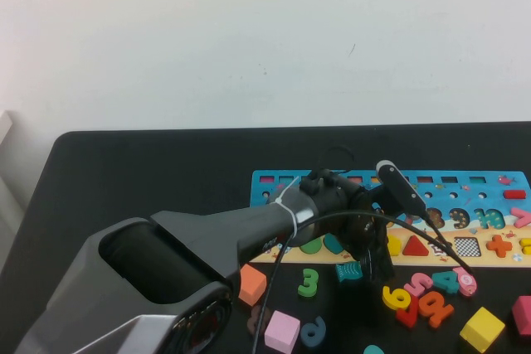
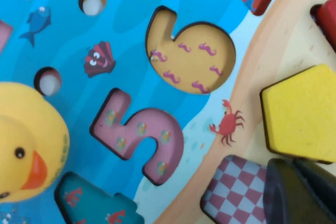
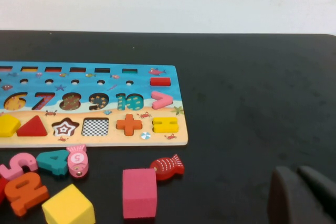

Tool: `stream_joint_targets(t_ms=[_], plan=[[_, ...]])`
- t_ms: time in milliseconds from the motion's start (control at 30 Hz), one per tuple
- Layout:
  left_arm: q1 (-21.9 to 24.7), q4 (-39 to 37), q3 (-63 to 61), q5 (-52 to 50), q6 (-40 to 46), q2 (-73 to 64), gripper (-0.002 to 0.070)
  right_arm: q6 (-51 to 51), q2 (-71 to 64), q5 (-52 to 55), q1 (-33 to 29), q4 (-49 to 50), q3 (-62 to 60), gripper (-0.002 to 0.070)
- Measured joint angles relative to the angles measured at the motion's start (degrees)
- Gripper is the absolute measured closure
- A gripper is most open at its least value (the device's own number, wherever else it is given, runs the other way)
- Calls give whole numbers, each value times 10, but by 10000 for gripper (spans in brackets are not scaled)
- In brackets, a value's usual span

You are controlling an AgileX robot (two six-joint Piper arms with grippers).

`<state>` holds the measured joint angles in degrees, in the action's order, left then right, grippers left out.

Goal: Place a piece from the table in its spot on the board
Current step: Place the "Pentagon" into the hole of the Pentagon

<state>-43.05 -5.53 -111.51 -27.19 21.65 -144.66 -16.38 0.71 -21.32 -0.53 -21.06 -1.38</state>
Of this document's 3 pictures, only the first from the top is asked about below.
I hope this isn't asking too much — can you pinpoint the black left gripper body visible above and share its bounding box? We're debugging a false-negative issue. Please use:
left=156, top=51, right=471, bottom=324
left=341, top=211, right=392, bottom=263

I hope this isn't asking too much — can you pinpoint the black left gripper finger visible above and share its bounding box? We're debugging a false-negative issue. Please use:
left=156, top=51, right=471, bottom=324
left=358, top=252, right=377, bottom=285
left=373, top=245, right=396, bottom=284

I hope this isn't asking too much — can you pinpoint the yellow number six piece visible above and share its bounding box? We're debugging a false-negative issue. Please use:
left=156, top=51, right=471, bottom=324
left=381, top=285, right=412, bottom=312

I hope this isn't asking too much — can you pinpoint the teal heart piece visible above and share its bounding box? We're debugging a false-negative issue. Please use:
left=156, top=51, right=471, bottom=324
left=323, top=232, right=348, bottom=255

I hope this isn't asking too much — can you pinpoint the red triangle piece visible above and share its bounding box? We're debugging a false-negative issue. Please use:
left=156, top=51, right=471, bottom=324
left=401, top=235, right=431, bottom=257

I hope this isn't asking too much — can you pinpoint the pink number five piece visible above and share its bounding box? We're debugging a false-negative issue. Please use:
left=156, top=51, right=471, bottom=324
left=402, top=272, right=435, bottom=298

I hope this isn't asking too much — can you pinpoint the green circle piece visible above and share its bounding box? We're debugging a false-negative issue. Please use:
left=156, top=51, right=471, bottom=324
left=299, top=237, right=323, bottom=255

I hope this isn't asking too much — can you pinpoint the red number seven piece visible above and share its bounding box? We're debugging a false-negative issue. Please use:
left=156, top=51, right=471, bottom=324
left=394, top=295, right=422, bottom=329

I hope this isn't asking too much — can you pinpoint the green number three piece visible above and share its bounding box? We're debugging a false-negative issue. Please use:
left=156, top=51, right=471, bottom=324
left=297, top=268, right=320, bottom=298

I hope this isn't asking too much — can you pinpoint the teal number four piece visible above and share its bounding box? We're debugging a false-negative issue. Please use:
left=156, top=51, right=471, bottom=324
left=431, top=270, right=461, bottom=295

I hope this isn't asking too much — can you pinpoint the blue number nine piece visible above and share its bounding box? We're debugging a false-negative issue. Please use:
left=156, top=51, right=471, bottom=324
left=300, top=315, right=328, bottom=349

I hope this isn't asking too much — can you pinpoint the orange number ten piece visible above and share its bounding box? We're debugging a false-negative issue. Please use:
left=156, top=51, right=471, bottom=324
left=417, top=289, right=455, bottom=329

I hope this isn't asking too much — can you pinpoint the colourful wooden puzzle board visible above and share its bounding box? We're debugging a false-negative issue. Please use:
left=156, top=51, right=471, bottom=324
left=247, top=170, right=531, bottom=269

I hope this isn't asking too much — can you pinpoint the orange plus sign piece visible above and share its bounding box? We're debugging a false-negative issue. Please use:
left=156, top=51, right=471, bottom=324
left=485, top=234, right=514, bottom=259

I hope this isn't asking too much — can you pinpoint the brown number eight piece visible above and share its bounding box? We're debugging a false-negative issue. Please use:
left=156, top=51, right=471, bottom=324
left=247, top=306, right=273, bottom=337

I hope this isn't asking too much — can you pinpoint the pink greater-than sign piece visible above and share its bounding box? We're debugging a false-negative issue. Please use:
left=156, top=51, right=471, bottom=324
left=510, top=207, right=531, bottom=230

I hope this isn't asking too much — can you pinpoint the teal wooden fish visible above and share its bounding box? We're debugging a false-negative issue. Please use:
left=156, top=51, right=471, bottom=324
left=334, top=261, right=365, bottom=284

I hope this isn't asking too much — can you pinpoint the white zip tie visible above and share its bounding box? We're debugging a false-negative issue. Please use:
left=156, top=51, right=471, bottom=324
left=271, top=177, right=302, bottom=243

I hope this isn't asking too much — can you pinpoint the pink wooden fish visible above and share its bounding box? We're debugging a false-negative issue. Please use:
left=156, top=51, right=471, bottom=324
left=451, top=265, right=478, bottom=298

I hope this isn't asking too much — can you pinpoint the pink wooden cube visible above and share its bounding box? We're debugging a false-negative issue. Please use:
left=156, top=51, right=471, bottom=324
left=264, top=309, right=302, bottom=354

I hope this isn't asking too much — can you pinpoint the orange wooden cube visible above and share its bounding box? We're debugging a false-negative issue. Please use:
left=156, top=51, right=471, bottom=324
left=238, top=263, right=269, bottom=308

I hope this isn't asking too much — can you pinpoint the yellow wooden cube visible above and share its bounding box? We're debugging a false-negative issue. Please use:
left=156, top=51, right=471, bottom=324
left=459, top=306, right=507, bottom=353

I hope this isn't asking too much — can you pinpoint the red wooden block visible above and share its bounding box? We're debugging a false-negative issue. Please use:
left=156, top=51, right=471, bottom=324
left=510, top=294, right=531, bottom=337

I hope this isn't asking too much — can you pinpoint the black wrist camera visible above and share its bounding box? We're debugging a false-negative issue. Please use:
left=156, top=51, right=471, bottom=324
left=375, top=158, right=428, bottom=218

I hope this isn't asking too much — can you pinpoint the black camera cable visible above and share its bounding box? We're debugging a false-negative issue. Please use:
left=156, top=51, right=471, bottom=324
left=251, top=209, right=476, bottom=354

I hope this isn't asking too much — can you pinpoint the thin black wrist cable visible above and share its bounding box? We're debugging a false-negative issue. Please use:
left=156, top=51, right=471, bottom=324
left=317, top=145, right=357, bottom=177

